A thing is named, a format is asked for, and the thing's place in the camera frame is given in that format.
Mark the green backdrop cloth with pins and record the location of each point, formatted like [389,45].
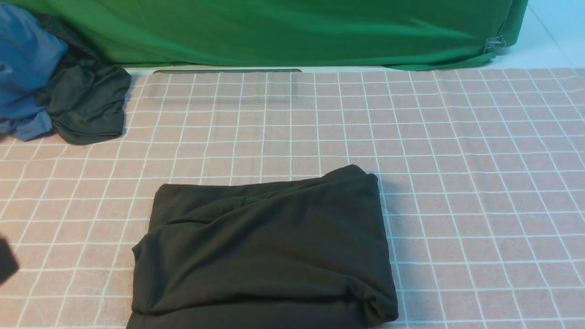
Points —
[412,35]

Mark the dark green crumpled garment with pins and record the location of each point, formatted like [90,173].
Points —
[85,96]

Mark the blue garment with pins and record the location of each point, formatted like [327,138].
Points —
[28,57]

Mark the dark gray long-sleeve shirt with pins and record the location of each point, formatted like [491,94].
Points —
[307,254]

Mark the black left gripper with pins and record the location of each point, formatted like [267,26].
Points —
[8,262]

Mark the pink checkered tablecloth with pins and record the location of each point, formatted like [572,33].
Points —
[482,172]

